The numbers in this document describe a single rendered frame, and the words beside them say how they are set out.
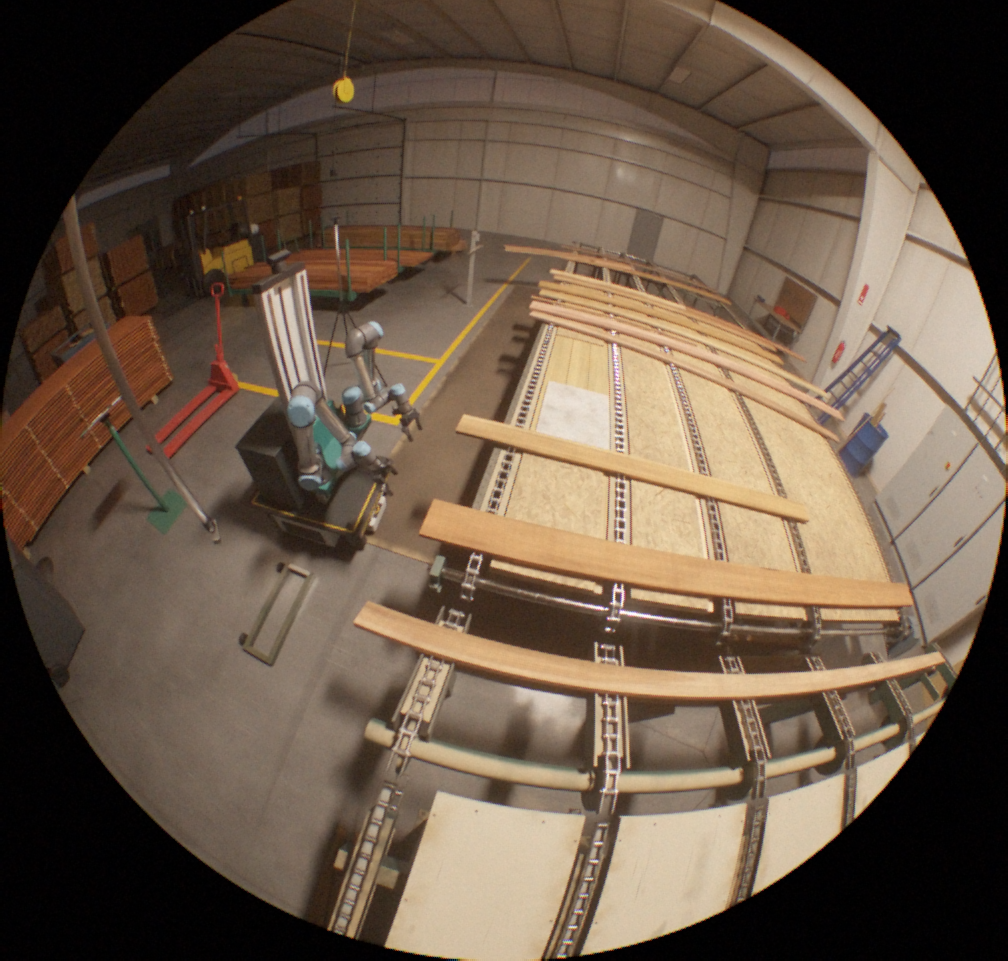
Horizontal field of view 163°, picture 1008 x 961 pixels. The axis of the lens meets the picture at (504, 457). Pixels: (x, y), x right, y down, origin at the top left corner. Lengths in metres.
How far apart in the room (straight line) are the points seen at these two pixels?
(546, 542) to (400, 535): 1.30
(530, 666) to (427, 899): 0.89
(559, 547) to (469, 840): 1.20
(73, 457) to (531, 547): 5.16
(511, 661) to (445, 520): 0.68
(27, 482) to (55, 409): 0.90
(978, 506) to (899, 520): 1.41
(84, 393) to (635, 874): 5.75
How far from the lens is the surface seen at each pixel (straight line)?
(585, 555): 1.58
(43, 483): 5.34
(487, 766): 1.23
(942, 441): 6.05
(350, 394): 2.21
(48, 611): 3.61
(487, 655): 1.27
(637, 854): 1.33
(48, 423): 5.22
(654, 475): 2.07
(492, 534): 1.55
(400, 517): 2.67
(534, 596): 1.55
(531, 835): 1.20
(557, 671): 1.30
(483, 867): 1.22
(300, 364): 2.02
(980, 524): 5.61
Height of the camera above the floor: 2.18
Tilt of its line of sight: 45 degrees down
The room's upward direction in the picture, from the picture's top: 9 degrees clockwise
